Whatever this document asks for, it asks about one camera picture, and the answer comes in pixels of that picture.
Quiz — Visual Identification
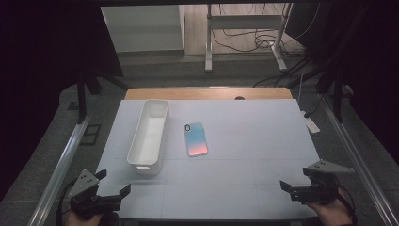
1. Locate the person's right hand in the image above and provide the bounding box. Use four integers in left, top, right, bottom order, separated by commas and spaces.
305, 187, 354, 226

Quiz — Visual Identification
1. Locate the grey metal desk frame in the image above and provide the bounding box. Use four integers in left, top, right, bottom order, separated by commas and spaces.
204, 3, 294, 73

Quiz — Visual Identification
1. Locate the white cabinet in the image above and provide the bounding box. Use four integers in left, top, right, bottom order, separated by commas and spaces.
100, 4, 186, 54

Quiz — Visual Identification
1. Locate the black power strip cable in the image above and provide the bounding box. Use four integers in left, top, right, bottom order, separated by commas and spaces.
303, 93, 325, 119

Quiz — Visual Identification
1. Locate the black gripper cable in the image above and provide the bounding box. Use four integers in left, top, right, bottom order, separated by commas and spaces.
336, 184, 359, 225
56, 180, 78, 226

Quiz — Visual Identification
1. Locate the white plastic storage bin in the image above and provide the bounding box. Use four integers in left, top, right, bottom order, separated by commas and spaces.
126, 99, 170, 176

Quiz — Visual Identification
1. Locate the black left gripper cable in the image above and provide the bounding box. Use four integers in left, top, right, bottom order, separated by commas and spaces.
56, 180, 78, 226

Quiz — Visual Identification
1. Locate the white power strip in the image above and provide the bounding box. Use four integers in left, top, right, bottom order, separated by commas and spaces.
300, 109, 322, 135

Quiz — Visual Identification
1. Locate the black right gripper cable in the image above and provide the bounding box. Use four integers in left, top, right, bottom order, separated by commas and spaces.
336, 184, 359, 225

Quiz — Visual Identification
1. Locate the person's left hand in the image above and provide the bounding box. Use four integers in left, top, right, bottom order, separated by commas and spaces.
64, 210, 104, 226

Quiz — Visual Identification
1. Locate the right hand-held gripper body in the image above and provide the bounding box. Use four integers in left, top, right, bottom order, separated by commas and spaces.
289, 159, 356, 206

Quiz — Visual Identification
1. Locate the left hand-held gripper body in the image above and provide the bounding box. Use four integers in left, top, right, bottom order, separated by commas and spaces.
67, 168, 123, 220

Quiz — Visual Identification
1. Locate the black metal stand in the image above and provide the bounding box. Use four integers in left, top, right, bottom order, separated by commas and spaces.
315, 76, 345, 124
76, 70, 130, 124

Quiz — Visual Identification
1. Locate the white table cover board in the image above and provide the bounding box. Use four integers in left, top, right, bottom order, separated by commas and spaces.
93, 98, 322, 221

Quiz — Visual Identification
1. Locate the tangle of black floor cables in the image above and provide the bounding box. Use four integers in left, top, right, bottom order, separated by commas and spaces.
211, 3, 323, 89

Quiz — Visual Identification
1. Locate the blue pink phone case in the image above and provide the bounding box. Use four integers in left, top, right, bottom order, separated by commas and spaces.
184, 121, 209, 157

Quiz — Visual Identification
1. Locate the dark curtain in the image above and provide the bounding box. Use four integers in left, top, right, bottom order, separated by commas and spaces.
0, 0, 124, 202
283, 0, 399, 166

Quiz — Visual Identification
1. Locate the wooden table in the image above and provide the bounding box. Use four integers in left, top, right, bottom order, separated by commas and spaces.
124, 87, 294, 101

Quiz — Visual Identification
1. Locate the aluminium rail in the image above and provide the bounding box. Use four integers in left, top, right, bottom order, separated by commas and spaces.
322, 93, 399, 226
27, 112, 92, 226

